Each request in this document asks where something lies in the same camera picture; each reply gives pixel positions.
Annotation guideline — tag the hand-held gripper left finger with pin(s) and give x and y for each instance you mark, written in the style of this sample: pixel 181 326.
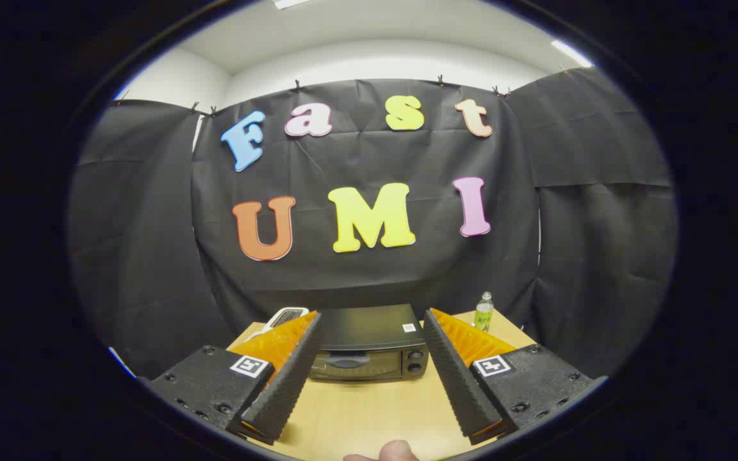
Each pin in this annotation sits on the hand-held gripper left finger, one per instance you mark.
pixel 292 378

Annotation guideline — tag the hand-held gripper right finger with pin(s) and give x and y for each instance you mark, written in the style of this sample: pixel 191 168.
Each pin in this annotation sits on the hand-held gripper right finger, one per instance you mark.
pixel 455 378

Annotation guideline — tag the black toaster oven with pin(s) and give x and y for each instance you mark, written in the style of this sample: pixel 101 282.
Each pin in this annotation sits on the black toaster oven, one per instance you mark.
pixel 369 333

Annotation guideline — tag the white pop-up toaster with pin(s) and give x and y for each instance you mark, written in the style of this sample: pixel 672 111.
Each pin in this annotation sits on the white pop-up toaster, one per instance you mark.
pixel 287 315

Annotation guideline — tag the green label plastic bottle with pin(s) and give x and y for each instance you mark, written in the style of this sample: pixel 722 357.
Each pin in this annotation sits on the green label plastic bottle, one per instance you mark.
pixel 483 314

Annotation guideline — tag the ceiling light panel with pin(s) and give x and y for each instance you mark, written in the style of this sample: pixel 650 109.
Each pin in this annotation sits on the ceiling light panel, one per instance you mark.
pixel 289 3

